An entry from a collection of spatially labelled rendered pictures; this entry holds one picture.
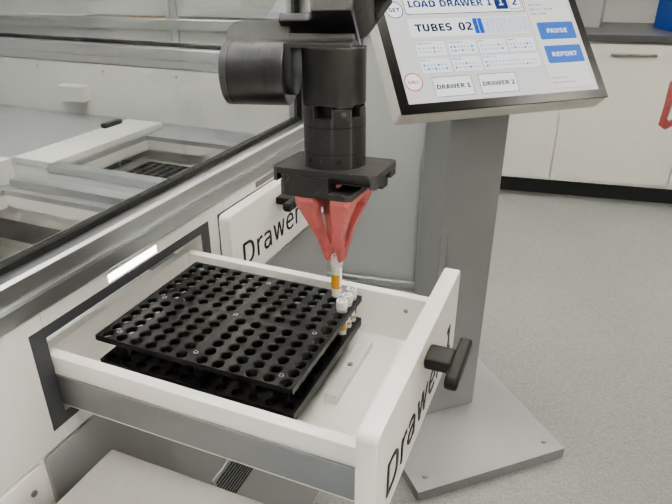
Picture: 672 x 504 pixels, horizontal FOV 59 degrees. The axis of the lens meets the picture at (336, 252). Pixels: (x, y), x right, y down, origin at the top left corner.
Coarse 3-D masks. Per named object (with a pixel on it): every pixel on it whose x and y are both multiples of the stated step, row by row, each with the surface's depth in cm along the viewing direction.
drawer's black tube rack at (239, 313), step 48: (192, 288) 68; (240, 288) 69; (288, 288) 68; (96, 336) 60; (144, 336) 65; (192, 336) 60; (240, 336) 60; (288, 336) 60; (336, 336) 65; (192, 384) 57; (240, 384) 58; (288, 384) 58
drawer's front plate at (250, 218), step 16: (256, 192) 89; (272, 192) 91; (240, 208) 83; (256, 208) 87; (272, 208) 91; (224, 224) 81; (240, 224) 83; (256, 224) 88; (272, 224) 92; (288, 224) 98; (304, 224) 104; (224, 240) 82; (240, 240) 84; (256, 240) 88; (272, 240) 93; (288, 240) 99; (240, 256) 85; (256, 256) 89
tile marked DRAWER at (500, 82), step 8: (504, 72) 128; (512, 72) 129; (480, 80) 126; (488, 80) 127; (496, 80) 127; (504, 80) 128; (512, 80) 128; (488, 88) 126; (496, 88) 127; (504, 88) 127; (512, 88) 128
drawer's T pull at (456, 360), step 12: (432, 348) 56; (444, 348) 56; (456, 348) 56; (468, 348) 56; (432, 360) 54; (444, 360) 54; (456, 360) 54; (444, 372) 54; (456, 372) 52; (444, 384) 52; (456, 384) 52
